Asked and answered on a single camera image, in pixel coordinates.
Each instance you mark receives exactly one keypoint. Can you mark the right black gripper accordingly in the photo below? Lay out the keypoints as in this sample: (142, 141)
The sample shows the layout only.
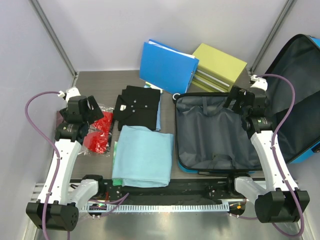
(240, 94)

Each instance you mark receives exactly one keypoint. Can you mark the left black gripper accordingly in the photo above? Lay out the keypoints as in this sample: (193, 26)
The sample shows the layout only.
(97, 113)

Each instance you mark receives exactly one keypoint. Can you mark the red garment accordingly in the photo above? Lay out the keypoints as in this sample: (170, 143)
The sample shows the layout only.
(99, 138)

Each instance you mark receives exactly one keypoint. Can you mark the black polo shirt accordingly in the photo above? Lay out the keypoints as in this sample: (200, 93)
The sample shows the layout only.
(137, 106)

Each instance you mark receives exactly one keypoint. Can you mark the blue button shirt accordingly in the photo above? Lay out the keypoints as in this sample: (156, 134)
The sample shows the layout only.
(158, 118)

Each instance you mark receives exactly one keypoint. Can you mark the light blue towel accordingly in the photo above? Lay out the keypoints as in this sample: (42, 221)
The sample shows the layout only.
(144, 157)

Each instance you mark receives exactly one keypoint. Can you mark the green white tie-dye cloth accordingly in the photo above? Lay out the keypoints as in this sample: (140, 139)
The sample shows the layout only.
(115, 181)

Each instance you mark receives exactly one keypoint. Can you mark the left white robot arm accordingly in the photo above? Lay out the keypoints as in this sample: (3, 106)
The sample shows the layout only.
(56, 208)

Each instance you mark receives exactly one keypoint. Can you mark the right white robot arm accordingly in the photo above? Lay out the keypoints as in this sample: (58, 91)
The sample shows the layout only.
(281, 201)

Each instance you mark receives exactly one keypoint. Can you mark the marker pens pack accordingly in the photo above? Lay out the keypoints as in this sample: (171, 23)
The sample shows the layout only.
(149, 85)

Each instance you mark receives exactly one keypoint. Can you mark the maroon folded cloth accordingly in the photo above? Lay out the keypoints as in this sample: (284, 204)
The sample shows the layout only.
(59, 119)

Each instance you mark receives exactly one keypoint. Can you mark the olive green drawer box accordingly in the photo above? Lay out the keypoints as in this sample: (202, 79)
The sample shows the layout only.
(217, 71)

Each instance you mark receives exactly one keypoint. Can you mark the blue open suitcase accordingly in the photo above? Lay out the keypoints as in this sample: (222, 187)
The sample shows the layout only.
(213, 131)

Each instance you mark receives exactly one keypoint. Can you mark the blue file folder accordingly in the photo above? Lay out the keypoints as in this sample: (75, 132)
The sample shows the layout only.
(166, 67)

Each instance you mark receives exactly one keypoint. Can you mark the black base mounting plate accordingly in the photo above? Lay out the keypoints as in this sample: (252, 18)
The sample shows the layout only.
(188, 191)

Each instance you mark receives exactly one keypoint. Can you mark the right aluminium frame post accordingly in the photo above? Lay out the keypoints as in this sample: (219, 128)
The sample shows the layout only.
(285, 11)

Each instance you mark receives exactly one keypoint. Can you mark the aluminium frame post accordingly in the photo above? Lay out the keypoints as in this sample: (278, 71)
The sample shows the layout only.
(285, 11)
(53, 36)

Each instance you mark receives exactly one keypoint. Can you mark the white slotted cable duct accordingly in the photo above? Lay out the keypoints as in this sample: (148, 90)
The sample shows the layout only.
(224, 207)

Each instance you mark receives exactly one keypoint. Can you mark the left aluminium frame post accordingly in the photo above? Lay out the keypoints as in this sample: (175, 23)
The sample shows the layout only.
(53, 36)

